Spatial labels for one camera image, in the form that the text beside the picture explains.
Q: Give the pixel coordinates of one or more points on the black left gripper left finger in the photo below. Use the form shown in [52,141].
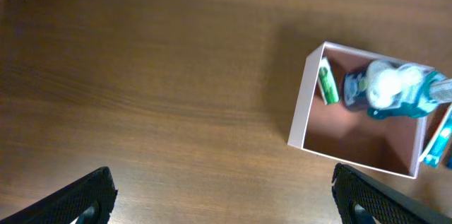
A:
[89,199]

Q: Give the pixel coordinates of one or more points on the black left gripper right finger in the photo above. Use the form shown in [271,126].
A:
[362,199]

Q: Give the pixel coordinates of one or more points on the green and white toothpaste tube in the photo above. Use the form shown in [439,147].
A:
[434,150]

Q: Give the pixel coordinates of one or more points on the clear bottle with purple liquid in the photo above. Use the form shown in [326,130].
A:
[380,85]

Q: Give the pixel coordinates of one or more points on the green and white soap box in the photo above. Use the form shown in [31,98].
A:
[327,84]

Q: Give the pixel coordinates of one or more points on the teal mouthwash bottle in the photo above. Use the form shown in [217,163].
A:
[419,100]

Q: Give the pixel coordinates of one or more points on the white cardboard box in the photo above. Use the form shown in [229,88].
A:
[392,145]

